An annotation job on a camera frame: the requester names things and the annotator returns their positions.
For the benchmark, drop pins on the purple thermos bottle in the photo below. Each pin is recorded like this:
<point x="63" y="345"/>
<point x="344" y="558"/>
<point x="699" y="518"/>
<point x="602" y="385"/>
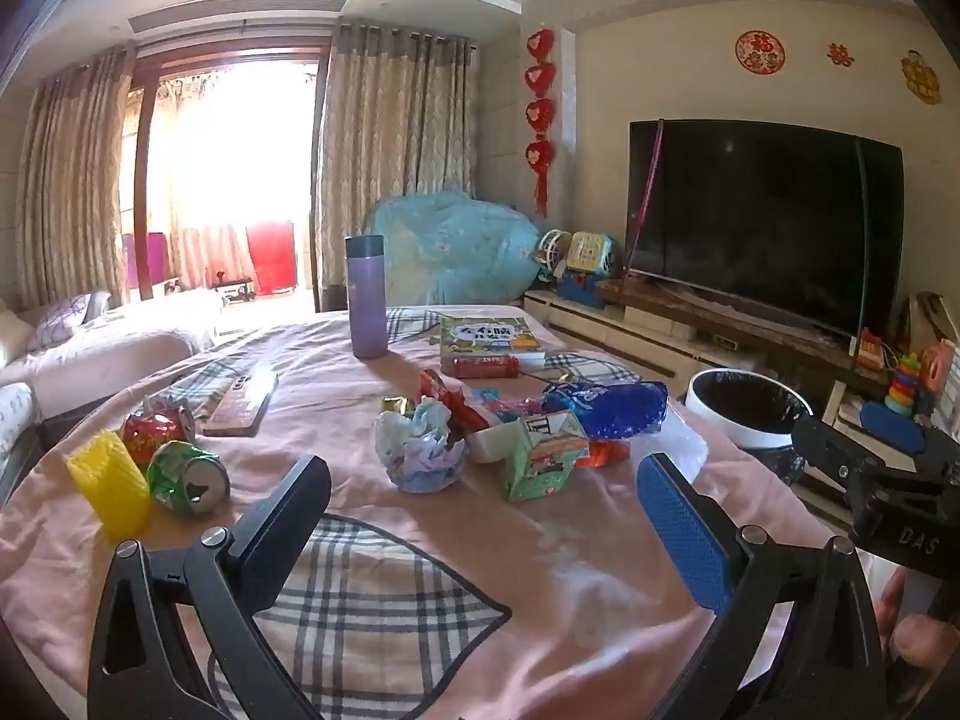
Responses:
<point x="366" y="300"/>

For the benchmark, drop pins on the turquoise floral cover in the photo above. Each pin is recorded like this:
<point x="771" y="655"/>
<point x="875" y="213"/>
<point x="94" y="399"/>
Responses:
<point x="450" y="247"/>

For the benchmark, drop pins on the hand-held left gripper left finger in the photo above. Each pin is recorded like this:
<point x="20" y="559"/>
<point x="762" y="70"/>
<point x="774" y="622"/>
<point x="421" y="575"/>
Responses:
<point x="277" y="532"/>

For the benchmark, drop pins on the black flat television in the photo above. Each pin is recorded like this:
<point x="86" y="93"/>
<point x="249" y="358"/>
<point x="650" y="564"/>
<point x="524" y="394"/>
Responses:
<point x="765" y="217"/>

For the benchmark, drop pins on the green drink carton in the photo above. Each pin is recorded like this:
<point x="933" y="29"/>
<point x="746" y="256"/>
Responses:
<point x="544" y="461"/>

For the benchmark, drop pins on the white plaid pillow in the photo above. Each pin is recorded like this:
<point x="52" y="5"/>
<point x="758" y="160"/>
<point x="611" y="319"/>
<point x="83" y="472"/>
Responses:
<point x="67" y="319"/>

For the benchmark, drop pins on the pink thin stick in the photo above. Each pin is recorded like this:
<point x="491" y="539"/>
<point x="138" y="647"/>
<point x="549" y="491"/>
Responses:
<point x="646" y="195"/>

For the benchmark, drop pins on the crushed green can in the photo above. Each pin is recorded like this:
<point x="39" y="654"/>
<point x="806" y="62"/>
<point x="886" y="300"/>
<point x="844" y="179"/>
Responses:
<point x="180" y="472"/>

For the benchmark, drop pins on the crumpled white blue paper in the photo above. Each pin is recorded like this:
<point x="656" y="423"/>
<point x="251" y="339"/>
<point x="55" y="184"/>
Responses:
<point x="420" y="454"/>

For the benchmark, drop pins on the gold wall sticker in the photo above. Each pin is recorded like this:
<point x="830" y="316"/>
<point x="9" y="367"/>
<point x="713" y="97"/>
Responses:
<point x="921" y="76"/>

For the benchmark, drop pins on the round red wall sticker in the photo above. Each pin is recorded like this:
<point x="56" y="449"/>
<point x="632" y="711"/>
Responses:
<point x="760" y="52"/>

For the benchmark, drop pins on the red heart hanging ornament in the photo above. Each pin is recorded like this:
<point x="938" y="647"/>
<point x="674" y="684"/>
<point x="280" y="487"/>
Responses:
<point x="540" y="112"/>

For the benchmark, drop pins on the orange plastic wrapper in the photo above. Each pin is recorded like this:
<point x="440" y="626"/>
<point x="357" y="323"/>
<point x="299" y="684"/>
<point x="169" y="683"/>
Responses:
<point x="604" y="455"/>

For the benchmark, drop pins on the pink candy wrapper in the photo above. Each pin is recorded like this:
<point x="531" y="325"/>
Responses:
<point x="510" y="409"/>

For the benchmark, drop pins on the orange plastic toy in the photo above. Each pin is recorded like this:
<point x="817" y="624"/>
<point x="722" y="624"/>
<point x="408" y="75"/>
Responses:
<point x="937" y="375"/>

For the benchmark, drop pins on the white toy fan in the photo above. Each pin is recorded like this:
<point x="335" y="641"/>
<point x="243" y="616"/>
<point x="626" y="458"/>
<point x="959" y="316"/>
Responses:
<point x="553" y="249"/>

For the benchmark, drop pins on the blue plastic bag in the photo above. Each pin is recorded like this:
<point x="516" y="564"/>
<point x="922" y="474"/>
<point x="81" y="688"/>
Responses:
<point x="615" y="409"/>

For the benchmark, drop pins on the wooden puzzle board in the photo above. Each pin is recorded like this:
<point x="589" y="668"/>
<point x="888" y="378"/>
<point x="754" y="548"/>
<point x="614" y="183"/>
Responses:
<point x="240" y="401"/>

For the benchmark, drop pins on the red candy tube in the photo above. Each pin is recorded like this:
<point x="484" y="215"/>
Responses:
<point x="484" y="367"/>

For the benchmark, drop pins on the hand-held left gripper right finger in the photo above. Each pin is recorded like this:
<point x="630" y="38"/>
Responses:
<point x="682" y="525"/>

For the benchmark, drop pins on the white sofa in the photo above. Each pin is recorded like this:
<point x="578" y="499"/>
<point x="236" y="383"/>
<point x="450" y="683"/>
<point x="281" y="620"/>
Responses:
<point x="112" y="352"/>

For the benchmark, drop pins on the crushed red can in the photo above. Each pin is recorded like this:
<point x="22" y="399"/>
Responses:
<point x="154" y="431"/>

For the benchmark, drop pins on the small red character sticker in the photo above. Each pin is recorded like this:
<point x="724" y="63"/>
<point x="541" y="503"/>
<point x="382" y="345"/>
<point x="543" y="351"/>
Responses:
<point x="840" y="55"/>

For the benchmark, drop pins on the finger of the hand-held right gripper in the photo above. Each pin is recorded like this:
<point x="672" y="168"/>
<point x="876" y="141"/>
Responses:
<point x="892" y="426"/>
<point x="825" y="450"/>

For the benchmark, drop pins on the white bin with black bag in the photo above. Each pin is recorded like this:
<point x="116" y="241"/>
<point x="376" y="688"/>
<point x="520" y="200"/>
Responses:
<point x="712" y="397"/>

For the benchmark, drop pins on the orange toy phone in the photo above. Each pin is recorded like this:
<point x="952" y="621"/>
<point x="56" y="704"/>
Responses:
<point x="870" y="349"/>

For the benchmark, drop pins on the yellow and blue toy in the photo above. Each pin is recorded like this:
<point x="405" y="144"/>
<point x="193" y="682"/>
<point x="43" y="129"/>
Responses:
<point x="589" y="262"/>

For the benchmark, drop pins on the pink chair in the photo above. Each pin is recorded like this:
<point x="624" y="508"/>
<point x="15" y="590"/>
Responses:
<point x="146" y="259"/>

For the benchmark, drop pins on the white and wood television cabinet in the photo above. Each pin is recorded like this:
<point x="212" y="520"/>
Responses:
<point x="675" y="322"/>

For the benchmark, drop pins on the person's right hand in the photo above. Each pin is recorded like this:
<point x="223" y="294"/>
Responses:
<point x="930" y="641"/>

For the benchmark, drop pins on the clear plastic bag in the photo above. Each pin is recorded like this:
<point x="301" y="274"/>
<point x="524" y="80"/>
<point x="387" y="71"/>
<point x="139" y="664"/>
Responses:
<point x="686" y="442"/>

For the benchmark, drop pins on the red snack wrapper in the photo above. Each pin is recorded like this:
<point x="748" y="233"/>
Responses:
<point x="450" y="397"/>

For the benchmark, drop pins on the colourful children's book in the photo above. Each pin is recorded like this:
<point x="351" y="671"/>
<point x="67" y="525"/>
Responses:
<point x="487" y="337"/>

